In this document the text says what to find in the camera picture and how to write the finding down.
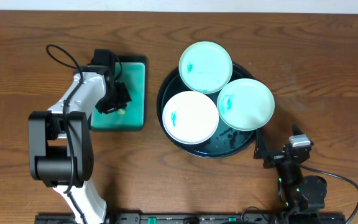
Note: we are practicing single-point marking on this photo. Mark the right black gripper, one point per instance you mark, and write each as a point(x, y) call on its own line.
point(279, 157)

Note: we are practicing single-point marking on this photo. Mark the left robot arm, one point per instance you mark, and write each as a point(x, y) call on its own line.
point(60, 148)

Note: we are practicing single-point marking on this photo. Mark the black rectangular tray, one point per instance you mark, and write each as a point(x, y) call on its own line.
point(135, 93)

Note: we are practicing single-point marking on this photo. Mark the white pink plate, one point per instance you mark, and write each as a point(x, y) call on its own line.
point(190, 117)

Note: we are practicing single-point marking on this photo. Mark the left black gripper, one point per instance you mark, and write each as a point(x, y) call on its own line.
point(113, 103)

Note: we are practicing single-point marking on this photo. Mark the mint green plate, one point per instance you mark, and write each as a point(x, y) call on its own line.
point(245, 104)
point(205, 67)

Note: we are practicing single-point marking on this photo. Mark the green yellow scrub sponge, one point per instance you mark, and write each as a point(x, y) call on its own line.
point(121, 111)

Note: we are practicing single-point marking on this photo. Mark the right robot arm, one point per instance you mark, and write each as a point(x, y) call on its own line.
point(301, 193)

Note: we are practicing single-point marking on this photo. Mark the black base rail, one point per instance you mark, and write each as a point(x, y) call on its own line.
point(135, 218)

